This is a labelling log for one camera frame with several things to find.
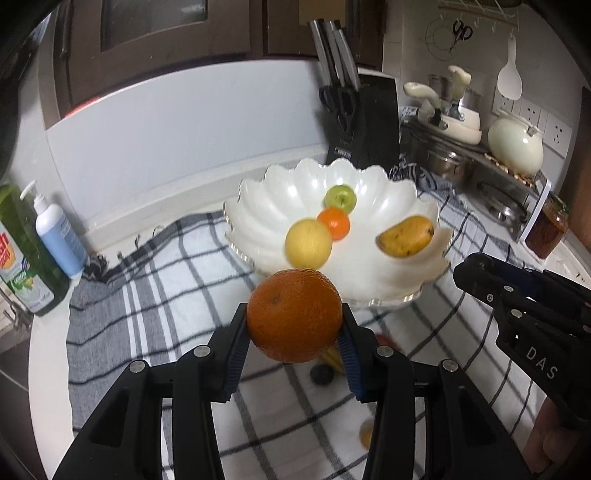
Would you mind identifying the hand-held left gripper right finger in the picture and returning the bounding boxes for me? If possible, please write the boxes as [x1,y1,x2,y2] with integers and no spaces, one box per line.
[335,305,529,480]

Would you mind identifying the large orange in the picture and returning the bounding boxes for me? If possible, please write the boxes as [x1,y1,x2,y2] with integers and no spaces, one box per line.
[247,268,344,363]

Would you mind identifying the person's right hand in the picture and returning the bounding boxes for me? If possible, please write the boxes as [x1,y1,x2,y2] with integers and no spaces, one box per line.
[531,397,591,476]

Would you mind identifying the brown window cabinet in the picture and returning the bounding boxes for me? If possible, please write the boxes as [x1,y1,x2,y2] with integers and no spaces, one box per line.
[46,0,386,116]

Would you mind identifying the metal counter rack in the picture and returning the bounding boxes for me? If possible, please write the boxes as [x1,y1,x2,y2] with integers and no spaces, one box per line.
[402,117,552,243]

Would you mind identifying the round wire trivet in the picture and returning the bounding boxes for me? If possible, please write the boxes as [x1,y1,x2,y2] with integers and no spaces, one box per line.
[425,18,462,61]

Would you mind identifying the white round lidded pot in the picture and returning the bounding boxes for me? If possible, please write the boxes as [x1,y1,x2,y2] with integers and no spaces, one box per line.
[488,115,544,176]

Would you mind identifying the glass jar of sauce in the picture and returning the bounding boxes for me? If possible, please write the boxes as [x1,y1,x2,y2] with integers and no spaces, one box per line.
[524,194,570,259]

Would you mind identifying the green apple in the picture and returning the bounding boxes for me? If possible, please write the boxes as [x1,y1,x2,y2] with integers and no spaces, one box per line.
[324,184,356,214]

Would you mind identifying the black kitchen scissors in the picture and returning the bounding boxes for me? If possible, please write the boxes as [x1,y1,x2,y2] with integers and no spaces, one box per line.
[320,85,358,132]

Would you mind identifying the small spotted banana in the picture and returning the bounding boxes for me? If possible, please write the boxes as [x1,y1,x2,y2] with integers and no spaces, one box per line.
[321,348,345,372]

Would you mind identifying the white scalloped bowl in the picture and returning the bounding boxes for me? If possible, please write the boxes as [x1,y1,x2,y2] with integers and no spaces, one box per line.
[223,158,454,309]

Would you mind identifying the white wall outlets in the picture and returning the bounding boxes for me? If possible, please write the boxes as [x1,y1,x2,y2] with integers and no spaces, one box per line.
[492,90,573,155]

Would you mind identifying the yellow lemon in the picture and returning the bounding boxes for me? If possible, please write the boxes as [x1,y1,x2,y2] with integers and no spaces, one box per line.
[285,219,333,269]

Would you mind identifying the grey checked cloth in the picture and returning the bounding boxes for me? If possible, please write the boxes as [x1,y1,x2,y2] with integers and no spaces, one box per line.
[67,187,555,480]

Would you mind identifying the small hanging scissors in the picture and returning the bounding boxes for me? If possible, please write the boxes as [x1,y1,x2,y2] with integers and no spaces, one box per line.
[450,21,473,52]

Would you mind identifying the black knife block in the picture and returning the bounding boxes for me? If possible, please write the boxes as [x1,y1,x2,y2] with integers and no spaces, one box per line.
[325,69,400,169]

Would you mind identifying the steel pot with cream handle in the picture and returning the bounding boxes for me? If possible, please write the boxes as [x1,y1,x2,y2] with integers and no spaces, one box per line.
[429,65,483,112]

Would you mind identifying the steel handle knife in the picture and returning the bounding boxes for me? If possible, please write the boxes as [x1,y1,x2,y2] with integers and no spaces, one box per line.
[323,21,349,86]
[308,19,338,86]
[333,28,361,90]

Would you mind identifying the yellow spotted mango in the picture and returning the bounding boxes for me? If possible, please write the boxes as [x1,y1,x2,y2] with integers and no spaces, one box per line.
[379,215,435,258]

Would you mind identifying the dark pan under rack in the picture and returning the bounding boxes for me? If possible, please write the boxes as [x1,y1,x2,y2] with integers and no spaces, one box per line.
[475,182,529,227]

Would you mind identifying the white wire wall rack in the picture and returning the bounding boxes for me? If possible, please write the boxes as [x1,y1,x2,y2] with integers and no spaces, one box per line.
[438,0,520,33]

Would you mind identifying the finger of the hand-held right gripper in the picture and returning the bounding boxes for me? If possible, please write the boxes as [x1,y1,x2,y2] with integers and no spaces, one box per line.
[466,253,591,305]
[452,261,591,333]

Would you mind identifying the white rice spoon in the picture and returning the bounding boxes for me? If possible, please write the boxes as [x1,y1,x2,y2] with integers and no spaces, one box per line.
[497,34,523,100]

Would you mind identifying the white blue pump bottle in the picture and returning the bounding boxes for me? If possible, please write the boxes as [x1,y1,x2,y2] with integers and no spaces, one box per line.
[21,179,88,278]

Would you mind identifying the small tangerine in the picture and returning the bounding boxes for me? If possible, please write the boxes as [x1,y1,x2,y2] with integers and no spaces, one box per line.
[317,208,351,241]

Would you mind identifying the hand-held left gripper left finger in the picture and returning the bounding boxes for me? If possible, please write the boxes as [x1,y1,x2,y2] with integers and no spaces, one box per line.
[53,302,250,480]

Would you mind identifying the large steel pot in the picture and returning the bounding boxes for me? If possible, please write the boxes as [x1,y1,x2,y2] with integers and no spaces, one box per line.
[402,122,472,190]

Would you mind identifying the green dish soap bottle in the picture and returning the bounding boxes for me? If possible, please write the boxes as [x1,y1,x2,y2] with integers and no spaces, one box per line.
[0,184,70,317]

